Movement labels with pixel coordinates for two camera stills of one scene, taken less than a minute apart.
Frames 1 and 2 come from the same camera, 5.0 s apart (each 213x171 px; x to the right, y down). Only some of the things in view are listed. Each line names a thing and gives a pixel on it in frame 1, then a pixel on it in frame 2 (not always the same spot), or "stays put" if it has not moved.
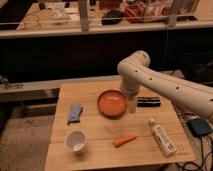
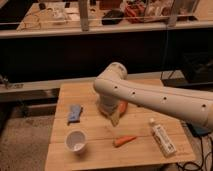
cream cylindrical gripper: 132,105 to 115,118
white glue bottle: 162,140 stays put
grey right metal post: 172,20 stays put
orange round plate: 111,103 stays put
